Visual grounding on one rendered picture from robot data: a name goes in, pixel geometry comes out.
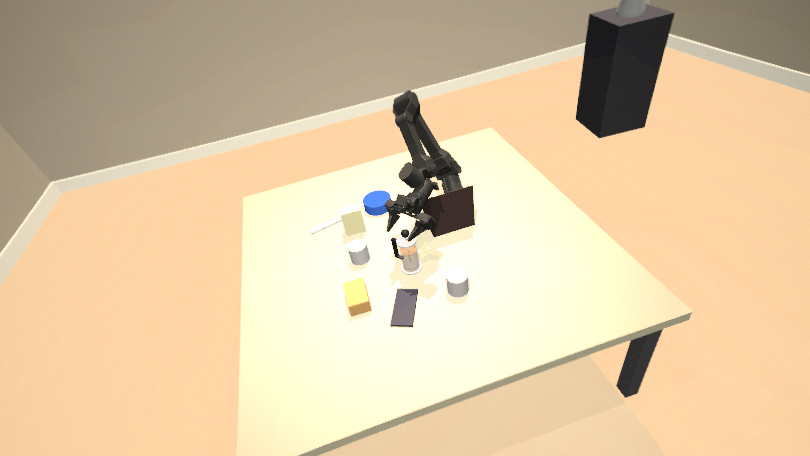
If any glass french press with black handle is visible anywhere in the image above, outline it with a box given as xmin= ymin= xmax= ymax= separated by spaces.
xmin=391 ymin=229 xmax=422 ymax=275

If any blue short cylinder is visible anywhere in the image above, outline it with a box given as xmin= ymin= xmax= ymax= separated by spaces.
xmin=363 ymin=190 xmax=391 ymax=216

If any pale yellow rectangular block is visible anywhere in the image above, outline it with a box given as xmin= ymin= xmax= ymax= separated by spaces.
xmin=339 ymin=203 xmax=366 ymax=236

